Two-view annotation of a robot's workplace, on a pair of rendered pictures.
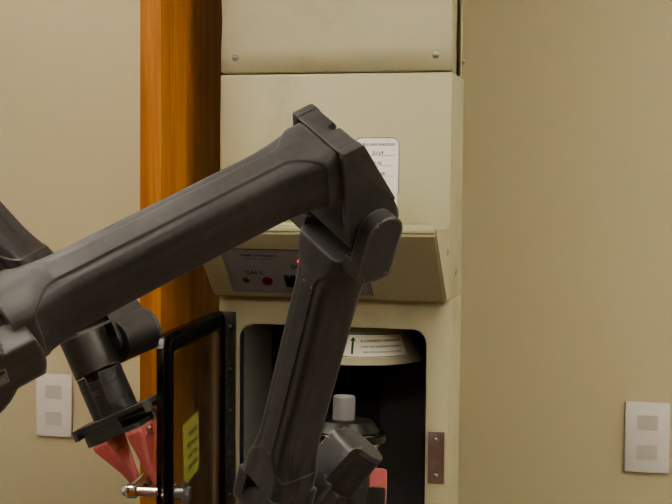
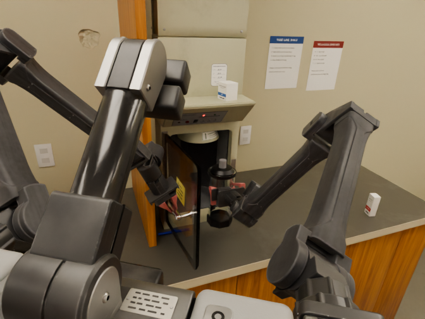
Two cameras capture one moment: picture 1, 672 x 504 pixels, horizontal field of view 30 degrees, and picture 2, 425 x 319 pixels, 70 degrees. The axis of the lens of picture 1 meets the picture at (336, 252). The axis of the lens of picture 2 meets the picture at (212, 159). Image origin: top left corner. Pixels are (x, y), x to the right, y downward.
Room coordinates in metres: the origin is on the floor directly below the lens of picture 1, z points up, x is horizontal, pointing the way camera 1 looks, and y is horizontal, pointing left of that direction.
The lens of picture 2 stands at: (0.76, 0.62, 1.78)
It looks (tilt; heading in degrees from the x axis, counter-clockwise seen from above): 25 degrees down; 324
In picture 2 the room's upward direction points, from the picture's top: 3 degrees clockwise
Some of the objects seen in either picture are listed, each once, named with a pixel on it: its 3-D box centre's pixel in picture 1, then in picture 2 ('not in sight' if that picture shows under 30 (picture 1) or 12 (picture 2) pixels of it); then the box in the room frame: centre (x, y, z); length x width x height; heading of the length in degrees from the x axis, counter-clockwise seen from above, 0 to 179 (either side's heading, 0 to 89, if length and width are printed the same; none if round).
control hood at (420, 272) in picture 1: (321, 262); (207, 113); (1.63, 0.02, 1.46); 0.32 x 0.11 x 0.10; 76
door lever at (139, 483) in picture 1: (153, 484); (179, 210); (1.49, 0.22, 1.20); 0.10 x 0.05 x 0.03; 172
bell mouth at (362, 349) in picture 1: (361, 338); (198, 129); (1.78, -0.04, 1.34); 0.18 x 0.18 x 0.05
